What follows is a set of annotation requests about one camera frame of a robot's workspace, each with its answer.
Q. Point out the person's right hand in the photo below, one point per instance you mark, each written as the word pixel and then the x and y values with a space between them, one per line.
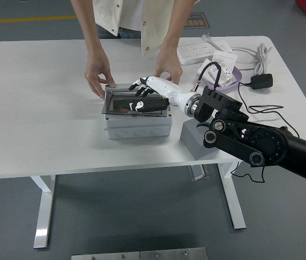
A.
pixel 96 71

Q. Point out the person's left hand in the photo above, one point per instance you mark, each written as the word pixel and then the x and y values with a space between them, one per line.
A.
pixel 170 63

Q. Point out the white and black robot right hand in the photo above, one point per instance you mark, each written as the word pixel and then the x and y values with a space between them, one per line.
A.
pixel 169 88

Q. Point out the smoky transparent box lid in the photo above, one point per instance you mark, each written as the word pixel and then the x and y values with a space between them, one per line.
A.
pixel 115 104

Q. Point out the orange cylindrical battery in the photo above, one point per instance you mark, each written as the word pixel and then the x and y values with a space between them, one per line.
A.
pixel 126 109

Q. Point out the grey plastic junction box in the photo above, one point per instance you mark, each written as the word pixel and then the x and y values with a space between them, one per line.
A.
pixel 136 127

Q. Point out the person's left forearm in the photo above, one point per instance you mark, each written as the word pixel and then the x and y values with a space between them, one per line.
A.
pixel 173 29

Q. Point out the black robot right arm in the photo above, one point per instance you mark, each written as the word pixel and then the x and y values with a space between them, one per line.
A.
pixel 272 143

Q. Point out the person's right forearm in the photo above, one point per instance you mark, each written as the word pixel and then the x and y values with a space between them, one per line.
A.
pixel 90 29

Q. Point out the white power strip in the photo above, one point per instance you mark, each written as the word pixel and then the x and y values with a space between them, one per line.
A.
pixel 193 54

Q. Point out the brown floor sign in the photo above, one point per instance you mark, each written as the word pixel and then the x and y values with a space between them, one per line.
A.
pixel 199 22

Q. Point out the small white rectangular device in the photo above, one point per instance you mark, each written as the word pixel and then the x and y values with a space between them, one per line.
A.
pixel 223 46

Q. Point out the packaged socket with label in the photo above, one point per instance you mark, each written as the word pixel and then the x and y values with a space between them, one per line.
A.
pixel 226 74

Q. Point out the grey cube holder block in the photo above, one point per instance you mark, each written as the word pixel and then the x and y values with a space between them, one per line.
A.
pixel 193 143

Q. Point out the person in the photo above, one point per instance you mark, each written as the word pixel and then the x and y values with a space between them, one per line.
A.
pixel 131 16

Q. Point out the purple plastic tray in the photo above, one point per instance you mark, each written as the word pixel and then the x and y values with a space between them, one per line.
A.
pixel 237 77

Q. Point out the black power adapter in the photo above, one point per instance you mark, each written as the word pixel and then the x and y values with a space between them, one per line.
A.
pixel 262 81

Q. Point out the white table leg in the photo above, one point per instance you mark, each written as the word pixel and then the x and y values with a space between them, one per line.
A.
pixel 44 211
pixel 235 205

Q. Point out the grey metal plate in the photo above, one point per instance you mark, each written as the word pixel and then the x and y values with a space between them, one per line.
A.
pixel 173 254
pixel 104 257

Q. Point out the white wall socket panel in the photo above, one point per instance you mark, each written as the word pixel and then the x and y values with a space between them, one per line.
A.
pixel 204 69

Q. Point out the white square switch panel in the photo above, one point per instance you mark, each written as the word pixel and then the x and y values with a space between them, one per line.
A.
pixel 226 58

